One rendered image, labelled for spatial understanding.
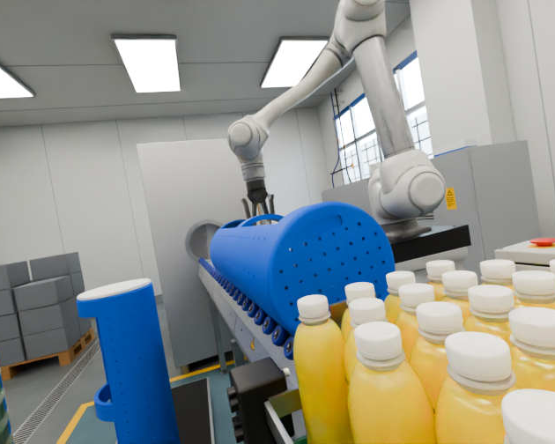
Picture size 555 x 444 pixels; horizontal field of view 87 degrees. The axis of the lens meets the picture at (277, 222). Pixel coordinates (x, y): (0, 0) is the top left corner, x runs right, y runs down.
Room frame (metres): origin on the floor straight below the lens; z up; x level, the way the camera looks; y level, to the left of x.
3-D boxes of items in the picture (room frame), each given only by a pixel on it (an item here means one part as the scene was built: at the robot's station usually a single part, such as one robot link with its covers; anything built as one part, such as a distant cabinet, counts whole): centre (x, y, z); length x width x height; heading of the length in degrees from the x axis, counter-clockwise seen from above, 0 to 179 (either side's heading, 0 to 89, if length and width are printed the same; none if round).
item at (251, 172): (1.16, 0.06, 1.40); 0.09 x 0.09 x 0.06
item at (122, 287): (1.24, 0.72, 1.03); 0.28 x 0.28 x 0.01
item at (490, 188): (2.89, -1.16, 0.72); 2.15 x 0.54 x 1.45; 16
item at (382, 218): (1.16, -0.46, 1.23); 0.18 x 0.16 x 0.22; 178
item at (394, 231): (1.18, -0.46, 1.10); 0.22 x 0.18 x 0.06; 22
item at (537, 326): (0.23, -0.20, 1.10); 0.04 x 0.04 x 0.02
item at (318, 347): (0.38, -0.03, 1.00); 0.07 x 0.07 x 0.19
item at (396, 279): (0.43, -0.16, 1.10); 0.04 x 0.04 x 0.02
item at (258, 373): (0.43, 0.06, 0.95); 0.10 x 0.07 x 0.10; 110
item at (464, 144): (2.11, -1.34, 1.48); 0.24 x 0.12 x 0.08; 24
